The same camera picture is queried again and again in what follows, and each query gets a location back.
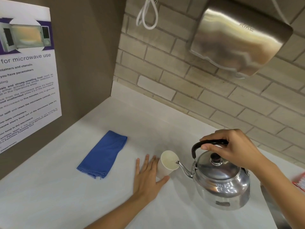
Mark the microwave notice poster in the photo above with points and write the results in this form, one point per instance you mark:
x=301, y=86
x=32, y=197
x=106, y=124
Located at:
x=26, y=88

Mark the person's left forearm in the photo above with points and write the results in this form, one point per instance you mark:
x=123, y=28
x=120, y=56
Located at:
x=124, y=213

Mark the blue folded cloth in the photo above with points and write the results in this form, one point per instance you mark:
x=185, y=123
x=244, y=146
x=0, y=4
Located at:
x=103, y=153

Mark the person's right thumb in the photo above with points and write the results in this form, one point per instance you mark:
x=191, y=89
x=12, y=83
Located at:
x=213, y=147

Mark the white paper cup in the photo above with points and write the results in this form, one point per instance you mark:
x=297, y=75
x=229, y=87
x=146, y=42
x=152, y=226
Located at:
x=166, y=164

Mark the stainless steel hand dryer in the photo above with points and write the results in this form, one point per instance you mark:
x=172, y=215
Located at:
x=240, y=38

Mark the person's left thumb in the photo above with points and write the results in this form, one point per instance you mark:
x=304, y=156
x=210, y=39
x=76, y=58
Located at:
x=163, y=181

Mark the person's left hand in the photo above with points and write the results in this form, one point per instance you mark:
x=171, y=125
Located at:
x=145, y=182

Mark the red and white packet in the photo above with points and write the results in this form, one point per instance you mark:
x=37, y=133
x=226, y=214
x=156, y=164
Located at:
x=300, y=181

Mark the person's right forearm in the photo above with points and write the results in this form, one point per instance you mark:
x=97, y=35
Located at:
x=283, y=188

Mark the person's right hand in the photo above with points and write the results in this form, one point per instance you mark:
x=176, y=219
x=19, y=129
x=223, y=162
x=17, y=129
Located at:
x=238, y=150

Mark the silver metal kettle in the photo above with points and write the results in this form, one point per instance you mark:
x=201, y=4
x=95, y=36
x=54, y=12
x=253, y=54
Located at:
x=221, y=186

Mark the person's left middle finger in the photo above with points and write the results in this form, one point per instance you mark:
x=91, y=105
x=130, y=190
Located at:
x=146, y=163

